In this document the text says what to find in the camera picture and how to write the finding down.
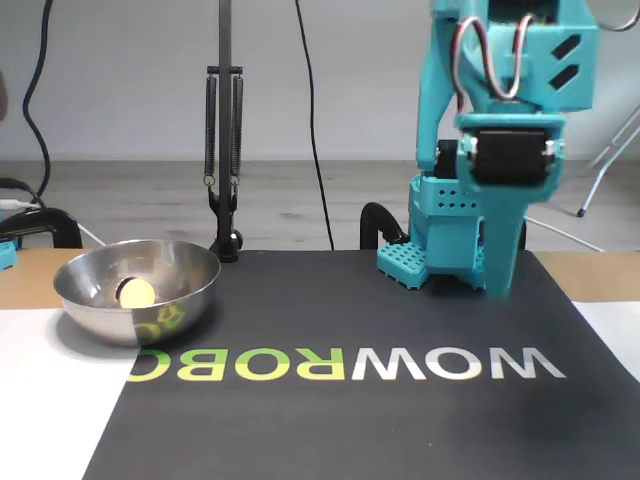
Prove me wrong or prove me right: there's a large white paper sheet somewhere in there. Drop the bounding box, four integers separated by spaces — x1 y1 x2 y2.
0 307 139 480

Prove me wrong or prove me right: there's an elbow servo cable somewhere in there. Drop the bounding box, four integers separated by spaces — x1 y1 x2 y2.
594 0 640 34

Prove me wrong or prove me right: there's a wrist servo cable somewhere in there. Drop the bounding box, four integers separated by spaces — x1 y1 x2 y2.
452 13 536 114

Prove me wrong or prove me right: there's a metal bowl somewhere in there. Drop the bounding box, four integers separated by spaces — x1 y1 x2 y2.
53 238 222 349

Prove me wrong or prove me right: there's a white floor cable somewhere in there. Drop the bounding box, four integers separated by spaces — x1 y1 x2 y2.
74 222 109 249
524 214 606 253

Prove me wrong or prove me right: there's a teal robot base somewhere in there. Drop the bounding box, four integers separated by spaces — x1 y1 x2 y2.
375 172 526 292

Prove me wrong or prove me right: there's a cork coloured ball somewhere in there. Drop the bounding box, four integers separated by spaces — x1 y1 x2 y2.
119 278 156 309

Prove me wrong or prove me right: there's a black plug cable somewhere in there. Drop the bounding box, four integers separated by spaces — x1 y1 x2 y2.
0 177 49 209

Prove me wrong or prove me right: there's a thick black hanging cable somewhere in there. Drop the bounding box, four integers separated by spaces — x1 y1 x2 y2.
21 0 55 209

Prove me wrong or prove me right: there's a thin black hanging cable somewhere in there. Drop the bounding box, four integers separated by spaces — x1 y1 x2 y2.
294 0 336 251

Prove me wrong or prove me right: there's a black WOWROBO printed mat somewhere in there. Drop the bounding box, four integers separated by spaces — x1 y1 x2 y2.
82 248 640 480

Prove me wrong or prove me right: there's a white metal folding stand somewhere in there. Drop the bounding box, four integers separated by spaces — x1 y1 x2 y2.
574 102 640 219

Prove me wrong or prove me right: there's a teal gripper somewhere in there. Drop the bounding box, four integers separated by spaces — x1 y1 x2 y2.
453 112 568 297

